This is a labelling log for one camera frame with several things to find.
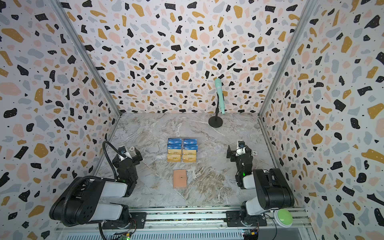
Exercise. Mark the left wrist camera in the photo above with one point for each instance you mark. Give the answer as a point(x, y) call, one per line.
point(123, 151)

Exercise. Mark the mint green microphone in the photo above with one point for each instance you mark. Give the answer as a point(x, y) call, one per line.
point(218, 85)

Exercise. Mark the blue card back right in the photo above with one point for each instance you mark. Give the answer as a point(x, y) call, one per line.
point(189, 141)

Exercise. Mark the pink leather card holder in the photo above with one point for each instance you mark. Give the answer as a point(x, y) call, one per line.
point(179, 179)

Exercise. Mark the gold VIP card left upper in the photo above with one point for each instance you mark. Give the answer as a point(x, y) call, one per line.
point(174, 151)

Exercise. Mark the gold VIP card left front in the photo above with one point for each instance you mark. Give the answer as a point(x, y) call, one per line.
point(174, 158)

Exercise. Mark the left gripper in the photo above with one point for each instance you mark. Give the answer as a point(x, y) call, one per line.
point(132, 157)

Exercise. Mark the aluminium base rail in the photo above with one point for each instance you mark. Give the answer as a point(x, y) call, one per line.
point(194, 223)

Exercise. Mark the gold VIP card right upper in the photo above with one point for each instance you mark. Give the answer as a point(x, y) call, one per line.
point(189, 152)

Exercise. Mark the blue card back left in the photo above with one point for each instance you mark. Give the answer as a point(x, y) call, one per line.
point(175, 141)

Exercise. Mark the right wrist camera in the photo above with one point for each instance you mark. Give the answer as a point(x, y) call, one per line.
point(241, 145)

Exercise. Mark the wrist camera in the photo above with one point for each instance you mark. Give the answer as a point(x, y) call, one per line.
point(123, 151)
point(241, 145)

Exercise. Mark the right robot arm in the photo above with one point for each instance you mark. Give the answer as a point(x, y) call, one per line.
point(272, 190)

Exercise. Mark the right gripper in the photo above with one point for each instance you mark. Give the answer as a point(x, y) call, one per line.
point(237, 155)

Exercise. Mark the gold vip card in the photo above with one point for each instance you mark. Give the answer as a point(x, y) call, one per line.
point(174, 151)
point(174, 158)
point(189, 152)
point(189, 158)

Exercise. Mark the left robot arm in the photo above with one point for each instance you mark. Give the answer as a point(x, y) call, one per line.
point(81, 202)

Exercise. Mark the blue card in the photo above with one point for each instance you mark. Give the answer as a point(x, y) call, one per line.
point(175, 141)
point(190, 147)
point(189, 141)
point(174, 147)

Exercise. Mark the black microphone stand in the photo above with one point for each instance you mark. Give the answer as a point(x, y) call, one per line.
point(216, 121)

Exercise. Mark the green push button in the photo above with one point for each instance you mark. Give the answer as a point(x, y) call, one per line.
point(283, 218)

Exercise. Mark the gold VIP card right front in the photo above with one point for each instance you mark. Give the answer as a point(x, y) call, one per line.
point(189, 158)

